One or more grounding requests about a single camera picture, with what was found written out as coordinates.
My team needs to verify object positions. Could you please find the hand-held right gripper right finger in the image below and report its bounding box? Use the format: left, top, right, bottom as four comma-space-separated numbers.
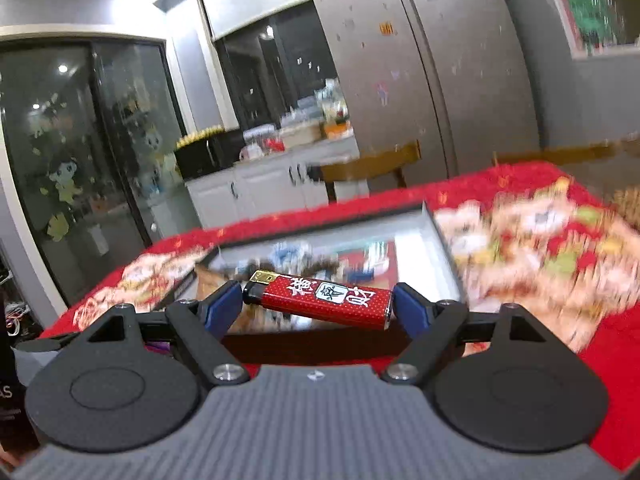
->
380, 283, 549, 385

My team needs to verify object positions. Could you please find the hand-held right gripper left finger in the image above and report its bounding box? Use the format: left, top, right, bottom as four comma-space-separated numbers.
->
86, 280, 251, 387

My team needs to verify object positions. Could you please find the orange triangular snack packet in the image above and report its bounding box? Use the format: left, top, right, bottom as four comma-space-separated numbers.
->
192, 262, 236, 306

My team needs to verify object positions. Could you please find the light blue crochet scrunchie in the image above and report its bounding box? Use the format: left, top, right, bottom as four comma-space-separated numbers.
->
270, 241, 313, 268

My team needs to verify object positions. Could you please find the red lighter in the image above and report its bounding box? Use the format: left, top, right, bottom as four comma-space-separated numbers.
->
242, 270, 393, 331

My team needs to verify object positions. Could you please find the black cardboard box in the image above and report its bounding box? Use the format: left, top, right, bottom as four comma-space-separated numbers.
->
152, 200, 466, 366

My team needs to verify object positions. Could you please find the red printed paper bag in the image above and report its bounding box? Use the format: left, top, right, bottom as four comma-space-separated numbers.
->
335, 240, 401, 281

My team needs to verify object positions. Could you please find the white kitchen cabinet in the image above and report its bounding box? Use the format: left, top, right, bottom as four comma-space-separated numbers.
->
185, 137, 361, 231

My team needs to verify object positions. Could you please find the black microwave oven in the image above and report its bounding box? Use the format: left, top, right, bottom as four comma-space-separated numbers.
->
175, 127, 246, 181

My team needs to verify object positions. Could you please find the wooden chair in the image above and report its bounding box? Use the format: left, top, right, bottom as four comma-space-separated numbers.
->
492, 137, 640, 166
306, 140, 422, 206

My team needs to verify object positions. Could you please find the yellow microwave cover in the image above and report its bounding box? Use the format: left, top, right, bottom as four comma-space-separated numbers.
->
175, 125, 224, 150

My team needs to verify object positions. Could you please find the beige plastic basin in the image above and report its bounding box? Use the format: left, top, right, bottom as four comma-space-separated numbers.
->
280, 122, 323, 150

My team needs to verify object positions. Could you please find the red bear printed blanket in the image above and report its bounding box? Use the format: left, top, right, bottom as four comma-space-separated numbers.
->
40, 160, 640, 471

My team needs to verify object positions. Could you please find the glass sliding door with stickers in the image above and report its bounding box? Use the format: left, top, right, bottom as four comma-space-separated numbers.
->
0, 35, 201, 306

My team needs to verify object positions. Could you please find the green and white snack bag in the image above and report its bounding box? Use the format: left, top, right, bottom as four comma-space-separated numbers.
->
315, 80, 348, 123

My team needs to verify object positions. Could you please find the silver refrigerator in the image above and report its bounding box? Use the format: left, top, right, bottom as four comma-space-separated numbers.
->
305, 0, 556, 196

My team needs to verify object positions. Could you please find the red and green box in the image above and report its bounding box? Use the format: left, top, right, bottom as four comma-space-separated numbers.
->
557, 0, 628, 56

